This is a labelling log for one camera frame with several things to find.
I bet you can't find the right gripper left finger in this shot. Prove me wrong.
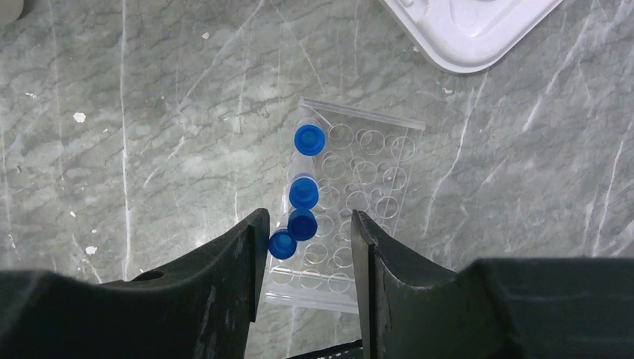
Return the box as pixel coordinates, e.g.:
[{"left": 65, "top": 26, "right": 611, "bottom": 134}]
[{"left": 1, "top": 209, "right": 270, "bottom": 358}]

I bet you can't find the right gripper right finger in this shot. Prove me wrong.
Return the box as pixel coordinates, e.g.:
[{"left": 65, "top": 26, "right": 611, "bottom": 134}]
[{"left": 351, "top": 211, "right": 633, "bottom": 358}]

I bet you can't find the blue cap test tube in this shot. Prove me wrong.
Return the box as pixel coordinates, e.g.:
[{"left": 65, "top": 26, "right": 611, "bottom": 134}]
[
  {"left": 288, "top": 151, "right": 319, "bottom": 209},
  {"left": 287, "top": 209, "right": 318, "bottom": 242},
  {"left": 293, "top": 117, "right": 326, "bottom": 156},
  {"left": 268, "top": 228, "right": 298, "bottom": 260}
]

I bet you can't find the white bin lid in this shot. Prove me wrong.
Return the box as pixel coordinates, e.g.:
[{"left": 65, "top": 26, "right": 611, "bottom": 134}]
[{"left": 381, "top": 0, "right": 561, "bottom": 74}]

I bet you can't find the beige plastic bin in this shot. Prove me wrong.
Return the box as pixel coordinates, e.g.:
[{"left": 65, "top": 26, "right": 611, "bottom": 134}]
[{"left": 0, "top": 0, "right": 25, "bottom": 26}]

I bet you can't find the clear test tube rack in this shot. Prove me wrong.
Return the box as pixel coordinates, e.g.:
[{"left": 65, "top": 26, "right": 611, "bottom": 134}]
[{"left": 264, "top": 97, "right": 425, "bottom": 313}]

